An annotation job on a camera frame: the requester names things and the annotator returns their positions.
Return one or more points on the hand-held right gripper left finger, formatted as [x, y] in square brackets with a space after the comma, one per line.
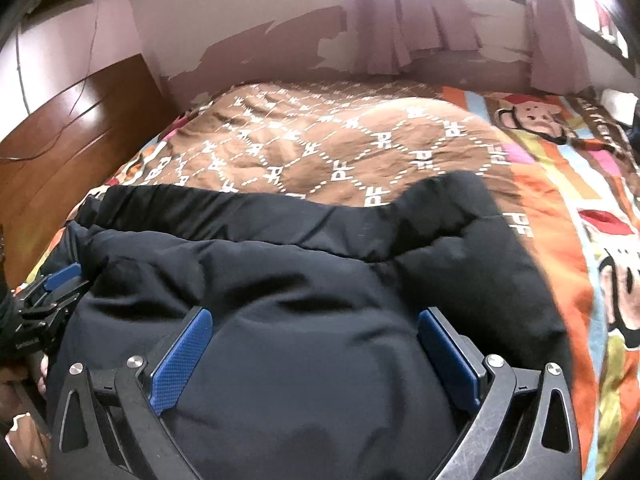
[180, 360]

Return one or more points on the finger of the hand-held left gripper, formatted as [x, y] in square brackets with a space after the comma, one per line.
[62, 276]
[65, 300]

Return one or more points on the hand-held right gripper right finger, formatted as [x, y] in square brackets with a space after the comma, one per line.
[445, 357]

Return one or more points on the wide pink curtain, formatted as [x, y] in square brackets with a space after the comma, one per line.
[410, 20]

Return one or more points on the dark cloth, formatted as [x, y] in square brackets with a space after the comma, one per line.
[636, 135]

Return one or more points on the black puffer jacket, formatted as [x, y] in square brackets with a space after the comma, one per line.
[300, 335]

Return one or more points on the wooden headboard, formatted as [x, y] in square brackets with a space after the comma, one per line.
[75, 150]

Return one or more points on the brown printed cartoon blanket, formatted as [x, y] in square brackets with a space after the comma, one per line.
[325, 135]

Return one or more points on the narrow pink curtain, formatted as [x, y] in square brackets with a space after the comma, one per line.
[552, 35]

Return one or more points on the white cloth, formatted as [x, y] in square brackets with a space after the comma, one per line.
[619, 106]

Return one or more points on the person's left hand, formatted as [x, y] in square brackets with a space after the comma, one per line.
[43, 375]

